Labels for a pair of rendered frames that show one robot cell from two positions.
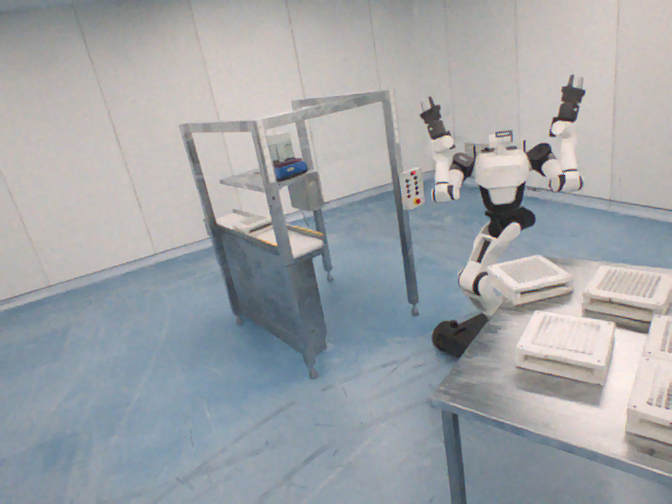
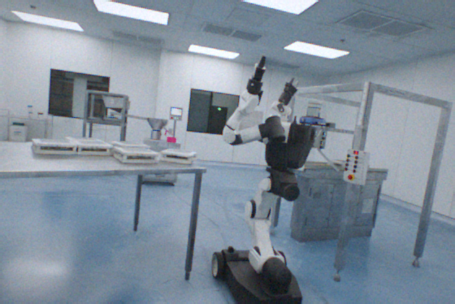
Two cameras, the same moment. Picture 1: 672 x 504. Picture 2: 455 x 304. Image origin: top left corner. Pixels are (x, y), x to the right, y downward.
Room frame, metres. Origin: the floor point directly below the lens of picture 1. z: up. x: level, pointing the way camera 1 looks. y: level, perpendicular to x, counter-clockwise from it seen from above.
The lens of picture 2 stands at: (2.40, -2.94, 1.21)
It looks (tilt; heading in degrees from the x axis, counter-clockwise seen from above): 6 degrees down; 98
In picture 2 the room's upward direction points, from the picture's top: 7 degrees clockwise
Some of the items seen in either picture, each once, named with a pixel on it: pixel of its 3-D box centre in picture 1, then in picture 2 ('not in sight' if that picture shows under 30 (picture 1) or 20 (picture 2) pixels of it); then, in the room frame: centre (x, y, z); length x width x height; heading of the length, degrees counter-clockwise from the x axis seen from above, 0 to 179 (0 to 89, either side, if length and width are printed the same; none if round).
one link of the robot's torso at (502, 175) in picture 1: (500, 176); (288, 143); (2.52, -0.97, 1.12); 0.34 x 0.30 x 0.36; 71
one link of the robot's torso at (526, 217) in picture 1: (511, 219); (282, 183); (2.51, -1.02, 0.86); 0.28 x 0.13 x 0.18; 116
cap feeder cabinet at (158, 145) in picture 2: not in sight; (160, 161); (0.48, 1.95, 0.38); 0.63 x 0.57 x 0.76; 24
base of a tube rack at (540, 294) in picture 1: (528, 283); (179, 158); (1.70, -0.75, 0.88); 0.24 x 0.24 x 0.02; 5
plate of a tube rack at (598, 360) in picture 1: (565, 337); (130, 145); (1.23, -0.66, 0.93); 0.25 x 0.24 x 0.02; 141
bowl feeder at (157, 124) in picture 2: not in sight; (160, 129); (0.42, 1.98, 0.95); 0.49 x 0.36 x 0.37; 24
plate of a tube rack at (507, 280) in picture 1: (527, 272); (179, 153); (1.70, -0.75, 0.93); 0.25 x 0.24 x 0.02; 95
